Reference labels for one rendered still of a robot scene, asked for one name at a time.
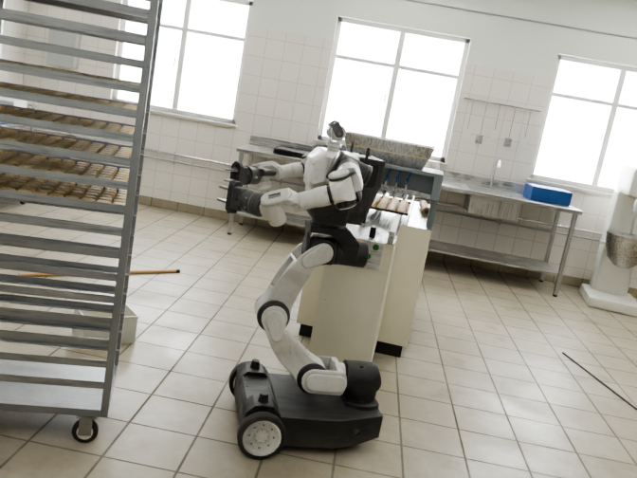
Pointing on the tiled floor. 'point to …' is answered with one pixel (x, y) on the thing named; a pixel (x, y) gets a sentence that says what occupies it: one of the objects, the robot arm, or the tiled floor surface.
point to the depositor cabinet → (411, 270)
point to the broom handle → (130, 272)
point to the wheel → (84, 435)
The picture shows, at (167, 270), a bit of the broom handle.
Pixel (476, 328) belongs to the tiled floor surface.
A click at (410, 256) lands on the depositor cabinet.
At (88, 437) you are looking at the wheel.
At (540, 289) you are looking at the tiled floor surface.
